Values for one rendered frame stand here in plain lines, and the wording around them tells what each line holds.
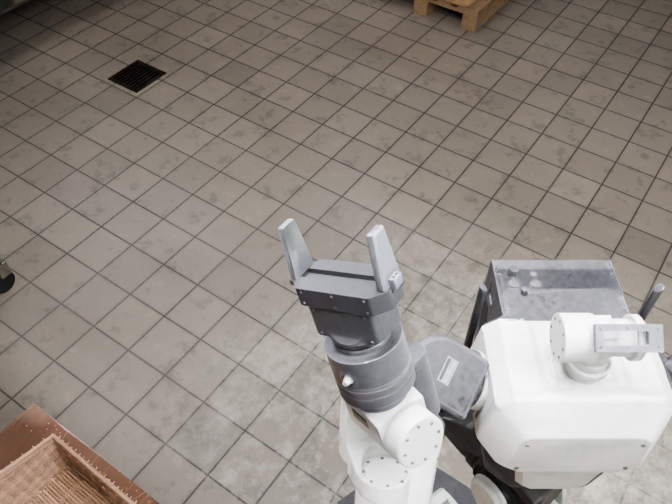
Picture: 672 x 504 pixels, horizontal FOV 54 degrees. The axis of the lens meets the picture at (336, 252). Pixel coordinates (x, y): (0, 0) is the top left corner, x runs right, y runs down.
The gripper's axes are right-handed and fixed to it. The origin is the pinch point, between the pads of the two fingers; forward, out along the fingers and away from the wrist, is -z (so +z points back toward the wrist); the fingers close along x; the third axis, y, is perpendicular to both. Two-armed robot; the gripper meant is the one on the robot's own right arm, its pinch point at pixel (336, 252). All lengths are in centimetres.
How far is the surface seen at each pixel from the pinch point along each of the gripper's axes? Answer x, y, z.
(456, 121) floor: -120, -262, 102
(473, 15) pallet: -140, -348, 70
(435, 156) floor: -119, -230, 107
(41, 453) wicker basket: -106, 3, 66
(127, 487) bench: -95, -5, 84
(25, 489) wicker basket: -109, 10, 73
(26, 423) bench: -128, -4, 71
